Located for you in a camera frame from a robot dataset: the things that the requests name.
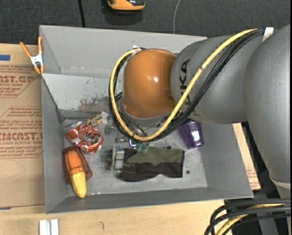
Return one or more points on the clear orange plastic cup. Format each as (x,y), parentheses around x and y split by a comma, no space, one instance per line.
(74,159)

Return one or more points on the yellow toy corn cob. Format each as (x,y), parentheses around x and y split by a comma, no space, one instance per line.
(79,185)

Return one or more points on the grey metal bin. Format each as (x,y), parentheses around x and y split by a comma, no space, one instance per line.
(87,57)

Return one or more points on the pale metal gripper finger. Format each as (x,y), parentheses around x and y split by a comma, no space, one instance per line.
(112,160)
(119,158)

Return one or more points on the dark brown and olive cloth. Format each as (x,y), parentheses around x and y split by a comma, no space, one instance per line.
(155,164)

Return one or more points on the orange crumpled snack packet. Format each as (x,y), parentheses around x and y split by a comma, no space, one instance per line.
(85,138)

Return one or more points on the brown cardboard board, red print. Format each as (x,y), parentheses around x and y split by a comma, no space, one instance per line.
(18,155)

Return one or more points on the small yellow and white packet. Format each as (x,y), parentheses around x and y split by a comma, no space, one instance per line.
(96,119)

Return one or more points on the clear purple plastic cup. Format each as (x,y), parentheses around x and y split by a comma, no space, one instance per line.
(192,134)

